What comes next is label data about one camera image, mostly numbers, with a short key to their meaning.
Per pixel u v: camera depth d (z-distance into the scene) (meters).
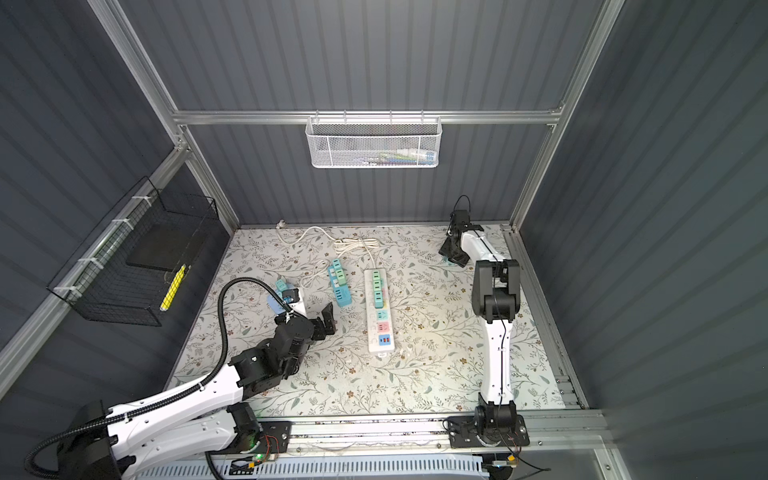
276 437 0.72
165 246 0.78
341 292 0.98
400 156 0.92
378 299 0.91
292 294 0.66
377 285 0.94
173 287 0.70
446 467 0.71
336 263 0.99
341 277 0.96
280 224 1.23
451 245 0.94
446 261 1.08
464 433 0.74
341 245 1.12
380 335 0.88
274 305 0.95
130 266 0.72
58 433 0.40
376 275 0.96
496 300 0.65
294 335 0.57
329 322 0.71
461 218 0.89
